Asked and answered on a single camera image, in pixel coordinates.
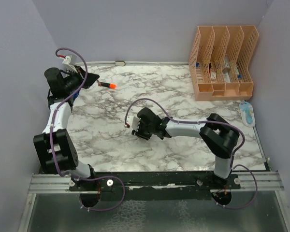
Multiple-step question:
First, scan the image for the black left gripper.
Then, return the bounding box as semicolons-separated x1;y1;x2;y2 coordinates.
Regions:
63;65;99;92

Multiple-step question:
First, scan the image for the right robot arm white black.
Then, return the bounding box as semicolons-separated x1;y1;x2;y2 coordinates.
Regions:
126;107;240;189

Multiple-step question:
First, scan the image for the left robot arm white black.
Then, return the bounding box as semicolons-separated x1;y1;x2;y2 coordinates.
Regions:
33;66;97;191

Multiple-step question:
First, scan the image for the black orange highlighter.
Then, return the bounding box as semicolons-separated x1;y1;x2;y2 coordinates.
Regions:
99;82;116;89

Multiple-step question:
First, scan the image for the blue black stapler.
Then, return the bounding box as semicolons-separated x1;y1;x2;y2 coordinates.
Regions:
72;91;80;102

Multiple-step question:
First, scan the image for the white clip on back edge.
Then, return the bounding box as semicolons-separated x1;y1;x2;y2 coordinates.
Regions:
115;61;126;66

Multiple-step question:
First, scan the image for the orange plastic file organizer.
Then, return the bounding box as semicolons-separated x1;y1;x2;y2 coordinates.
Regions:
188;26;259;101

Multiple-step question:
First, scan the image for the blue item in blister pack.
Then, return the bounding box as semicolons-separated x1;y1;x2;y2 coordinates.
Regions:
239;101;255;128

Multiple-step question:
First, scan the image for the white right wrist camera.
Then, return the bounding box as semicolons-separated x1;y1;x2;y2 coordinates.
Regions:
125;116;141;131

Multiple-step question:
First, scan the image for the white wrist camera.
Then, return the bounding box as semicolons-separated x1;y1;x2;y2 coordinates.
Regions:
125;116;141;131
62;54;77;66

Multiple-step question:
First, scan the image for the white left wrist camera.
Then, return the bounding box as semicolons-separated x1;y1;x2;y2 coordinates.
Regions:
62;54;77;66

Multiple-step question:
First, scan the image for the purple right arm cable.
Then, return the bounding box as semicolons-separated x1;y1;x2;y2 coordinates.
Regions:
124;98;259;210

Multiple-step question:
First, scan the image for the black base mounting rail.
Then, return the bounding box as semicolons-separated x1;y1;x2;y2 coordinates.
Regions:
69;171;241;202

